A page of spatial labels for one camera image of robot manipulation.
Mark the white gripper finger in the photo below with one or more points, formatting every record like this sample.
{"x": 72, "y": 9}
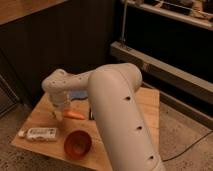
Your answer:
{"x": 58, "y": 114}

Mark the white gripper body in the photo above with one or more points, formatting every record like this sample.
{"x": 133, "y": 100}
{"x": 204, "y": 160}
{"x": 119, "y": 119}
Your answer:
{"x": 59, "y": 100}

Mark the orange pepper with green stem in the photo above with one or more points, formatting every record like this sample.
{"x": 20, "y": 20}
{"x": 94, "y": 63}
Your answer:
{"x": 73, "y": 115}

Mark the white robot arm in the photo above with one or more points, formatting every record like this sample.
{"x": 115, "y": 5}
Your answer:
{"x": 111, "y": 93}

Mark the brown ceramic bowl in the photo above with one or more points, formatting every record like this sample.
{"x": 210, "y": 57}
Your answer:
{"x": 77, "y": 144}

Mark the blue cup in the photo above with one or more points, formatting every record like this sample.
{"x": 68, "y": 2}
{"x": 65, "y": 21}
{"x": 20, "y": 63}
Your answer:
{"x": 78, "y": 95}

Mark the white tube with label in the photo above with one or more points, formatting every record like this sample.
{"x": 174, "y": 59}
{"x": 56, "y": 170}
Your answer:
{"x": 39, "y": 134}

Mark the metal shelf rack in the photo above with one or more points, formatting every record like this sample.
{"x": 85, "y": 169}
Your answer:
{"x": 174, "y": 55}

